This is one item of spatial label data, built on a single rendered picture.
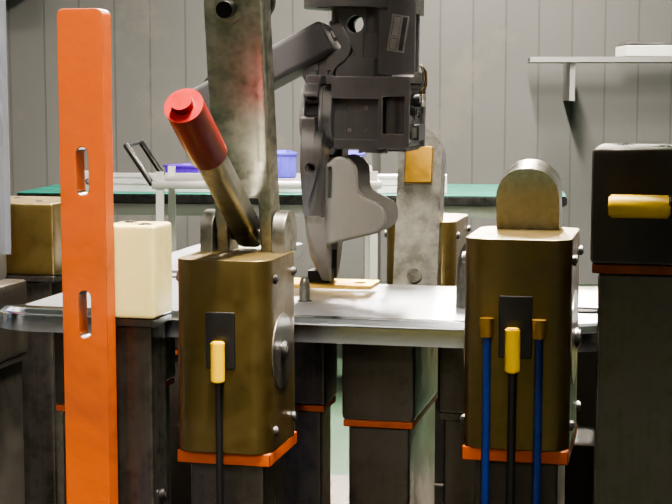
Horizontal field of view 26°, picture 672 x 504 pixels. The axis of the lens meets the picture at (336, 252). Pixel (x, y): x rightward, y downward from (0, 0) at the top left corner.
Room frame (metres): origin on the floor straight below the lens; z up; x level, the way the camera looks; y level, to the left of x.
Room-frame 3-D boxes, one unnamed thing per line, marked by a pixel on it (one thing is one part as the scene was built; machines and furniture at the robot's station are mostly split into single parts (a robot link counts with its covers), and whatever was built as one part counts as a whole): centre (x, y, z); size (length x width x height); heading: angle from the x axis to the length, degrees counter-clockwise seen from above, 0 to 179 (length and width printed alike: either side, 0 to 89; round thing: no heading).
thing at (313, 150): (1.06, 0.01, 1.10); 0.05 x 0.02 x 0.09; 167
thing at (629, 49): (8.47, -1.79, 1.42); 0.33 x 0.31 x 0.08; 85
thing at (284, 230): (0.90, 0.03, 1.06); 0.03 x 0.01 x 0.03; 167
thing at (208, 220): (0.91, 0.08, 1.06); 0.03 x 0.01 x 0.03; 167
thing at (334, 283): (1.09, 0.01, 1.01); 0.08 x 0.04 x 0.01; 77
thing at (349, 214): (1.06, -0.01, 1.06); 0.06 x 0.03 x 0.09; 77
